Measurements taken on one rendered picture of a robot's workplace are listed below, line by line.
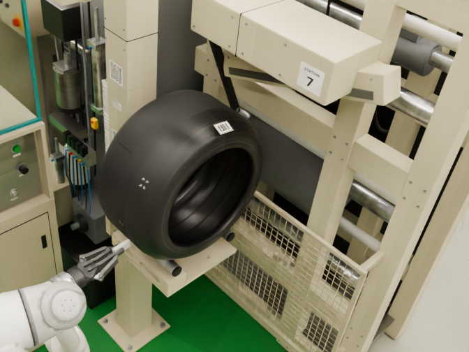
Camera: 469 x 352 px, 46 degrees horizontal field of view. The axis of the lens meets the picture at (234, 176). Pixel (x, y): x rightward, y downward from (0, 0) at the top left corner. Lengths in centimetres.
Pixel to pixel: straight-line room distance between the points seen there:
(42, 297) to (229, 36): 103
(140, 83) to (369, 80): 78
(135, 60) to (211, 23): 28
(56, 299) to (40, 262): 134
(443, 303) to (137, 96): 227
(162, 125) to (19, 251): 96
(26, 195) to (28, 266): 34
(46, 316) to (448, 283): 280
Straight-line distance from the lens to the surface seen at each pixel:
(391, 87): 176
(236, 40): 187
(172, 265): 210
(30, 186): 238
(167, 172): 175
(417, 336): 334
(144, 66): 198
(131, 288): 269
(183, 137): 176
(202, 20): 197
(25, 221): 241
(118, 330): 304
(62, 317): 128
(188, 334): 303
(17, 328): 130
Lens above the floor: 250
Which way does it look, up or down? 39 degrees down
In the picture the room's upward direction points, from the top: 8 degrees clockwise
